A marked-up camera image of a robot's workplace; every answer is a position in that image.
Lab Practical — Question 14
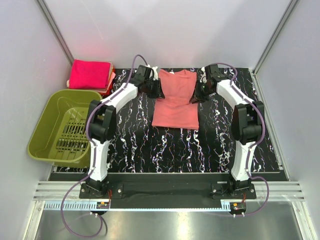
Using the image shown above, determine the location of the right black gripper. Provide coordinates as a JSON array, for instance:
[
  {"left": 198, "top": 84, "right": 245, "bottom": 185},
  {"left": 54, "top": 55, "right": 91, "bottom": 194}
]
[{"left": 189, "top": 80, "right": 214, "bottom": 105}]

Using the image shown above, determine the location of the salmon pink t shirt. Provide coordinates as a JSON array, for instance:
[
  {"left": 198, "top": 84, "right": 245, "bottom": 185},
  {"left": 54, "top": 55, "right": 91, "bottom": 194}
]
[{"left": 151, "top": 69, "right": 199, "bottom": 131}]

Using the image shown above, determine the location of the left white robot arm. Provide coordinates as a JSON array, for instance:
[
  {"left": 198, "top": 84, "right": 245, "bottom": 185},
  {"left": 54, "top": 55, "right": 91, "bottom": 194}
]
[{"left": 80, "top": 65, "right": 165, "bottom": 198}]

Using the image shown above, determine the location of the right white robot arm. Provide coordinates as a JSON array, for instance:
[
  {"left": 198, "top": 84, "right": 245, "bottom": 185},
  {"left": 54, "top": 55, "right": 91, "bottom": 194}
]
[{"left": 189, "top": 63, "right": 266, "bottom": 199}]

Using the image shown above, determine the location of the stack of folded shirts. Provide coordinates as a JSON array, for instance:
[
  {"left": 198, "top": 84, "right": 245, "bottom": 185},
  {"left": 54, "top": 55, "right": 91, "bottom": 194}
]
[{"left": 66, "top": 59, "right": 117, "bottom": 96}]

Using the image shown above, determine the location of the folded magenta t shirt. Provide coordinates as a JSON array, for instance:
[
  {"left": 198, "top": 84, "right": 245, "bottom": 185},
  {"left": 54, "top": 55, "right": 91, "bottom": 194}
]
[{"left": 68, "top": 59, "right": 112, "bottom": 90}]

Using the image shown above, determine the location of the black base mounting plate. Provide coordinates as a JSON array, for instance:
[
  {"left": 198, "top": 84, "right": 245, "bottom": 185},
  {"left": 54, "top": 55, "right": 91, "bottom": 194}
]
[{"left": 79, "top": 173, "right": 257, "bottom": 211}]

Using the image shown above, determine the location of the olive green plastic basket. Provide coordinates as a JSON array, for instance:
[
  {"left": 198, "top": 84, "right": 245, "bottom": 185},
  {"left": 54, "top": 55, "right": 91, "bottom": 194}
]
[{"left": 27, "top": 89, "right": 102, "bottom": 168}]

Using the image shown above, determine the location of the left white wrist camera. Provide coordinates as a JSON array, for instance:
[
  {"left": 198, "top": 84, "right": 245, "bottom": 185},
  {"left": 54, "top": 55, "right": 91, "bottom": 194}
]
[{"left": 150, "top": 66, "right": 160, "bottom": 81}]

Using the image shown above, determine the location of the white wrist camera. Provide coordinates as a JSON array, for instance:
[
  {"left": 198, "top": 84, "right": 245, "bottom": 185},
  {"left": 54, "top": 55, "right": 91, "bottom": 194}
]
[
  {"left": 200, "top": 67, "right": 207, "bottom": 84},
  {"left": 150, "top": 66, "right": 160, "bottom": 81}
]

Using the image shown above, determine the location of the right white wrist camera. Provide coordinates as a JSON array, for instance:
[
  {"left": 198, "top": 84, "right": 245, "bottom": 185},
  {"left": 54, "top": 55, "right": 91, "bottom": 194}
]
[{"left": 200, "top": 67, "right": 207, "bottom": 84}]

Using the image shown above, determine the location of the aluminium frame rail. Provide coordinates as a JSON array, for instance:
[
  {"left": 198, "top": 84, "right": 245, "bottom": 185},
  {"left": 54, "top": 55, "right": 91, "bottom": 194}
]
[{"left": 35, "top": 0, "right": 75, "bottom": 65}]

